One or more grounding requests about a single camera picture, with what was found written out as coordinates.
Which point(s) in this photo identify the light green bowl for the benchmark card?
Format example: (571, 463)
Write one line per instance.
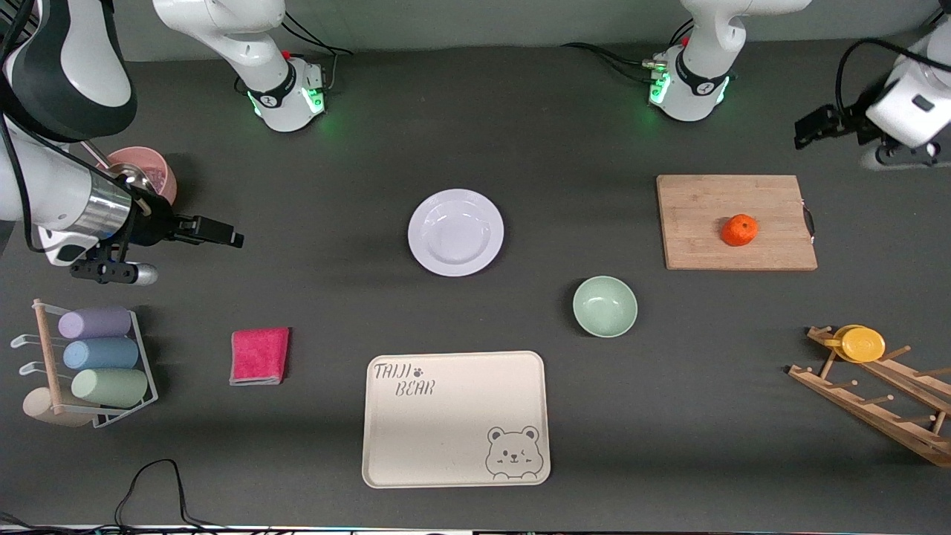
(605, 306)

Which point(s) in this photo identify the wooden cutting board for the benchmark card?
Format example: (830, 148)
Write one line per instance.
(691, 223)

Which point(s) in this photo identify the pink folded cloth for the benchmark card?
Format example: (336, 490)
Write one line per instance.
(259, 357)

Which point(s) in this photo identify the pink bowl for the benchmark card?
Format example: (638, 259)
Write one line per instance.
(162, 167)

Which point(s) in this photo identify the yellow cup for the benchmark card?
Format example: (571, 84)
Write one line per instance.
(862, 345)

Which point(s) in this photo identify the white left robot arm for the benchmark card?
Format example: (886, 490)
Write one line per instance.
(698, 89)

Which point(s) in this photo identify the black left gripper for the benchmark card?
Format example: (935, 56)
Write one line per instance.
(849, 122)

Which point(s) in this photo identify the wooden dish rack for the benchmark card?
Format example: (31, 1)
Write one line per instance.
(877, 412)

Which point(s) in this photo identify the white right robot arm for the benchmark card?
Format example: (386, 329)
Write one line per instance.
(223, 30)

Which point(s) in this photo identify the beige bear print tray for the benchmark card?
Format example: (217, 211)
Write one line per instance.
(446, 423)

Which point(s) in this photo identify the purple cup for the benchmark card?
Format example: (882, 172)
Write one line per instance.
(95, 323)

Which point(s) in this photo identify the green cup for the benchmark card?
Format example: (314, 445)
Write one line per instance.
(110, 387)

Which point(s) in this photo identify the metal scoop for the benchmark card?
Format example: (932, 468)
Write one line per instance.
(130, 177)

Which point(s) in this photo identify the blue cup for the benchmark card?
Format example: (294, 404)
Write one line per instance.
(100, 354)

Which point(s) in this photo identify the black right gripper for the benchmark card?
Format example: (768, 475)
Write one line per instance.
(154, 227)

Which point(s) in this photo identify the orange fruit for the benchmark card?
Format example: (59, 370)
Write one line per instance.
(740, 230)

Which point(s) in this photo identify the beige cup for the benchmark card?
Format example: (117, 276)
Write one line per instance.
(37, 407)

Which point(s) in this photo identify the white round plate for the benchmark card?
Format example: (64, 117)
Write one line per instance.
(455, 232)

